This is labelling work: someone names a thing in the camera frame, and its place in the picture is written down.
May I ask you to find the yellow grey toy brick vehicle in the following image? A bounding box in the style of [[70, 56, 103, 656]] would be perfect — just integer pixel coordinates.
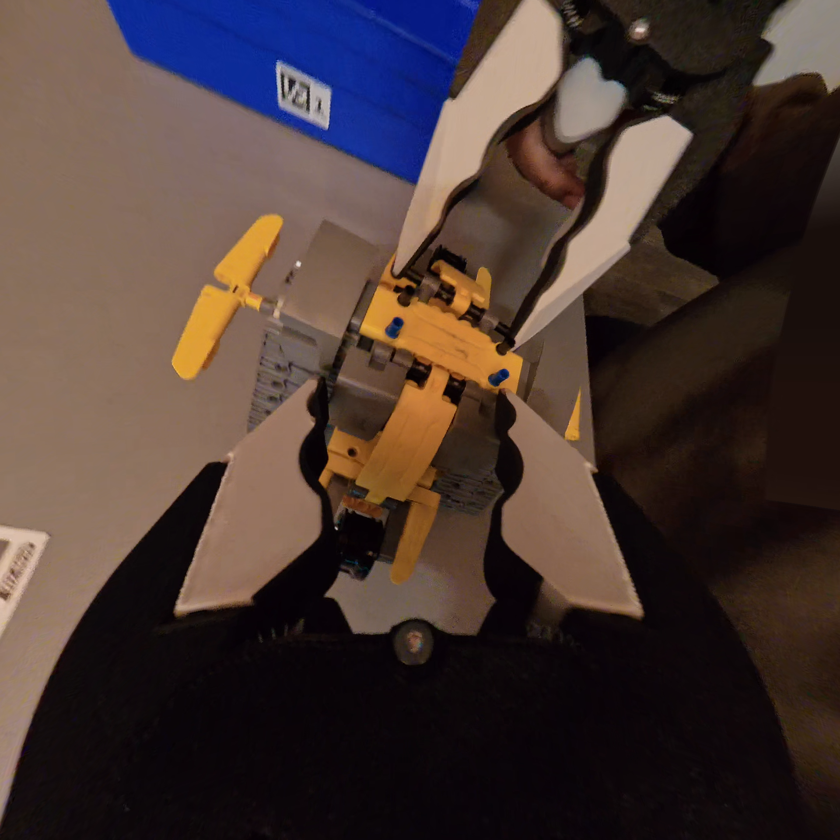
[[172, 214, 585, 586]]

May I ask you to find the person's right hand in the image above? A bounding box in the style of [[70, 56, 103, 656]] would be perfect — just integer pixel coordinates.
[[505, 121, 588, 211]]

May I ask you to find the blue plastic bin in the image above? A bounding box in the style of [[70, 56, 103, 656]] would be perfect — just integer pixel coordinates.
[[107, 0, 483, 185]]

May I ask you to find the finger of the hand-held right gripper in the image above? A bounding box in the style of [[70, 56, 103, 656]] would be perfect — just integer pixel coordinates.
[[507, 125, 695, 350], [395, 0, 567, 278]]

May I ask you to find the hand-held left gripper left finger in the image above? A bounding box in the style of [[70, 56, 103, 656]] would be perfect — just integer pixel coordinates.
[[174, 377, 343, 618]]

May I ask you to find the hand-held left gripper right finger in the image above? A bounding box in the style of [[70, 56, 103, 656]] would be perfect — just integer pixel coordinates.
[[484, 388, 645, 627]]

